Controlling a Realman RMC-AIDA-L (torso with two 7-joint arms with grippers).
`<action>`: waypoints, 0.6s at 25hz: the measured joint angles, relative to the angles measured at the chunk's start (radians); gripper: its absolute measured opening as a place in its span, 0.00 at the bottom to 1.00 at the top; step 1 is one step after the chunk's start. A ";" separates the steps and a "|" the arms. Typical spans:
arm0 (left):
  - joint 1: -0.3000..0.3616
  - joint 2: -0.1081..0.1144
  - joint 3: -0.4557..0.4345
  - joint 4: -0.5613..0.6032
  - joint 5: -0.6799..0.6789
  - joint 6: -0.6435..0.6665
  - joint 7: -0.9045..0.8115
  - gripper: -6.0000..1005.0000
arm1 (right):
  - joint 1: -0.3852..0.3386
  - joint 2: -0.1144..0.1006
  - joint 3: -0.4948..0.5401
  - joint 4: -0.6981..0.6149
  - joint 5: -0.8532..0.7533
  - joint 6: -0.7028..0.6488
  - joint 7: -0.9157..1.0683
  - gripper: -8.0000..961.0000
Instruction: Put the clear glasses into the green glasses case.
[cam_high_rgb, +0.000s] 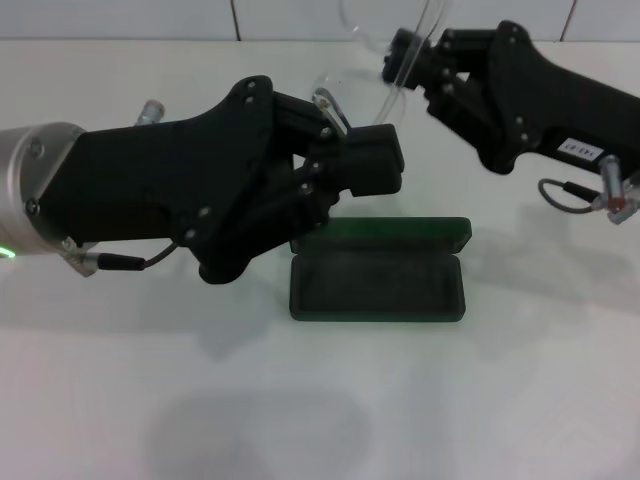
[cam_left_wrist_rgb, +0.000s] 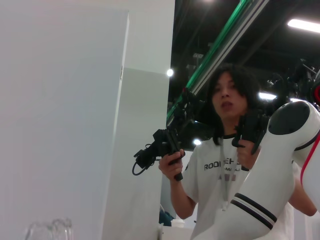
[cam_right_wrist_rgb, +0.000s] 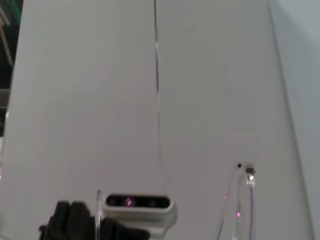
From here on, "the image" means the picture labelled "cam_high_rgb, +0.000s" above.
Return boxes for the clear white glasses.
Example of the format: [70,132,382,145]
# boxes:
[311,0,452,137]

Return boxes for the green glasses case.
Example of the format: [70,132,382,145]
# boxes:
[288,215,473,324]

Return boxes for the left gripper grey cable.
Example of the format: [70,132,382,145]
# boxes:
[61,238,180,279]

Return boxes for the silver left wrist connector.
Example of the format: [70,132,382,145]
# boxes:
[136,99,168,127]

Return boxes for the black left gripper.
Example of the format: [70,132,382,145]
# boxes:
[24,74,347,287]

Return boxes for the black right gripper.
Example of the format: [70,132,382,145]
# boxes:
[381,19,640,176]

